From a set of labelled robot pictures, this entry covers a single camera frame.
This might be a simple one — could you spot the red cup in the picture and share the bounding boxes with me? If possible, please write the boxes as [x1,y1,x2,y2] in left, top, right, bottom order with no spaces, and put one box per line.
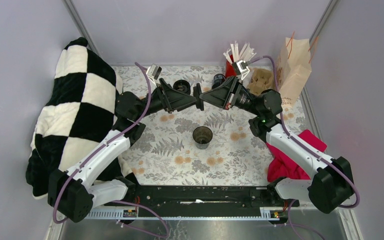
[224,54,236,79]

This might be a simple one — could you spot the stack of black cups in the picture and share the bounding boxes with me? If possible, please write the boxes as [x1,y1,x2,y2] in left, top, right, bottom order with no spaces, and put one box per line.
[211,73,226,89]

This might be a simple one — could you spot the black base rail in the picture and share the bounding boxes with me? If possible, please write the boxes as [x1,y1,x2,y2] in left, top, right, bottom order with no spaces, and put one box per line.
[125,184,301,219]

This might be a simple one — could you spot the tan paper bag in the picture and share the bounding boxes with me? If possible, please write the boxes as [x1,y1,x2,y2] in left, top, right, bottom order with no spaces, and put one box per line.
[276,35,319,109]

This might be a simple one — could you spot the white wrapped straws bundle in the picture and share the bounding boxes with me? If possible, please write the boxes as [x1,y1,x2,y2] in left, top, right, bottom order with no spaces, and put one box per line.
[223,41,257,64]

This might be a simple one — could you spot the brown cardboard cup carrier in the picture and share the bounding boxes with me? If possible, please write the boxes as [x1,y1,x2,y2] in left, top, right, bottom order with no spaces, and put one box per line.
[246,68,275,96]

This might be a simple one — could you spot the black white checkered blanket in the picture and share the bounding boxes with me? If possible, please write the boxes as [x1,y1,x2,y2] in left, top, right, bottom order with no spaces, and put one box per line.
[25,37,123,200]

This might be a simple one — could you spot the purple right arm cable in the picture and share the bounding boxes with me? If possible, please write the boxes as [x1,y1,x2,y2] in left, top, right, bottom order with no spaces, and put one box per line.
[249,55,361,240]

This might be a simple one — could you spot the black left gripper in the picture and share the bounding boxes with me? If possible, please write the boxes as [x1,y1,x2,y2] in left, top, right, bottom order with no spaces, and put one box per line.
[134,78,199,121]

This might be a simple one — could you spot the aluminium front frame rail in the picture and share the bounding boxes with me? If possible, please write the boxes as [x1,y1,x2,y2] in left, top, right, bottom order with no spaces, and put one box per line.
[46,195,365,240]

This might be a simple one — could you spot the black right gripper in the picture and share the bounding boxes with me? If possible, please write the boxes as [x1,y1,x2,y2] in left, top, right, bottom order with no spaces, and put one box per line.
[197,75,262,117]

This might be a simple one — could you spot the single black coffee cup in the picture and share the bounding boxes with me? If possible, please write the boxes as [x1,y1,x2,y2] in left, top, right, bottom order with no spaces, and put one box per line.
[192,126,213,150]

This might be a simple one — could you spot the floral tablecloth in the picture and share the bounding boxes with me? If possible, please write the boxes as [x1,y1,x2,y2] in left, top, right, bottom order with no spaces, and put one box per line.
[111,65,307,187]

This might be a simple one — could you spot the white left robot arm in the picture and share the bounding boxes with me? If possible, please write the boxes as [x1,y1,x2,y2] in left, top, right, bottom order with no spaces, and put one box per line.
[47,78,204,224]

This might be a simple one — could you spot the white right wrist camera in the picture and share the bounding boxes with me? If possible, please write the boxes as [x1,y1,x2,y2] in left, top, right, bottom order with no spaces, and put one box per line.
[231,60,250,81]

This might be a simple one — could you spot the crumpled magenta cloth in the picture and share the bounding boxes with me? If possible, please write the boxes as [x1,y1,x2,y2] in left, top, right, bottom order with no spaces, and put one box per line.
[266,129,328,183]

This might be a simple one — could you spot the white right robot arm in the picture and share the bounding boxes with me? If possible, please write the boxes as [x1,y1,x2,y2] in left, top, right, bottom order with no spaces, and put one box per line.
[199,77,360,214]

